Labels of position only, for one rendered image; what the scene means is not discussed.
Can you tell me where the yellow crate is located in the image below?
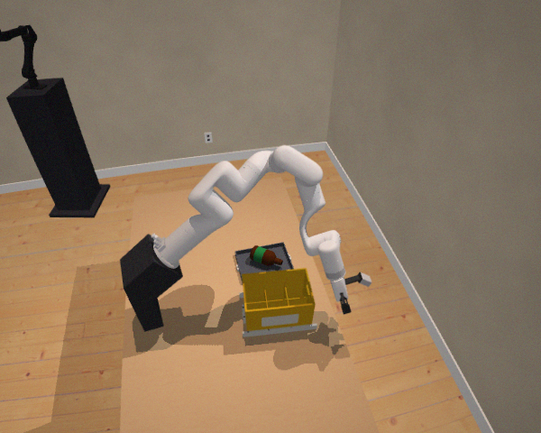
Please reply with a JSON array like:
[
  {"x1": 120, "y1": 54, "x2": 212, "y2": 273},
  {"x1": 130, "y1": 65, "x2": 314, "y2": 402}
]
[{"x1": 243, "y1": 268, "x2": 316, "y2": 331}]

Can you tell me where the brown glass bottle with green label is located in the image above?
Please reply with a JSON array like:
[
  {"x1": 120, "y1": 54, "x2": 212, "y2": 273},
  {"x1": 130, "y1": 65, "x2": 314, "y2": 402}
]
[{"x1": 250, "y1": 245, "x2": 281, "y2": 266}]

